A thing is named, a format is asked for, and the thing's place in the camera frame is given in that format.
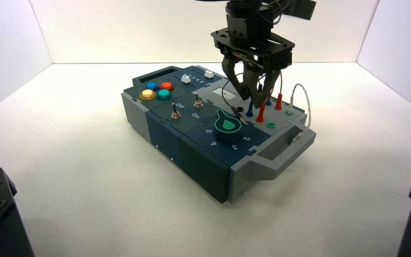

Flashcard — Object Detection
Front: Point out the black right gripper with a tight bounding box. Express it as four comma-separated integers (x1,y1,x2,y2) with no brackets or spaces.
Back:
210,27,295,109

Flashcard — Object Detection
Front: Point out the blue wire with plugs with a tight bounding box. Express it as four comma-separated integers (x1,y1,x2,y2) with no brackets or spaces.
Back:
245,93,273,118

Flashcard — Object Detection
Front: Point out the green and black rotary knob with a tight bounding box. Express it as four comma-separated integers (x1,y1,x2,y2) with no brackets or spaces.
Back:
213,109,243,145

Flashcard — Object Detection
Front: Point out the blue and grey control box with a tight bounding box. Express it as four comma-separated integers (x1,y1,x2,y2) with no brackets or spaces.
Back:
121,65,317,204

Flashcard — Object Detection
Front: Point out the yellow push button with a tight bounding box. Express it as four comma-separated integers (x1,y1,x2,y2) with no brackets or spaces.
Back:
139,89,157,101

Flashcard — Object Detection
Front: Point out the black wire with plugs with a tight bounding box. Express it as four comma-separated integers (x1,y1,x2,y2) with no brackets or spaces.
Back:
222,72,263,125

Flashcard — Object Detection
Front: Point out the red wire with plugs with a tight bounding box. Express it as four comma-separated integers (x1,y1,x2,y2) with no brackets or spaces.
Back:
255,71,284,124

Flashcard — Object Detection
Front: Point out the white cable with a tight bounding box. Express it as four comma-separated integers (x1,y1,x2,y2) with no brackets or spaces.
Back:
287,84,313,142

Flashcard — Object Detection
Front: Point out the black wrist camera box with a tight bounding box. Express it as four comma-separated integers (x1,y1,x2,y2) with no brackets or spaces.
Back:
272,0,317,20

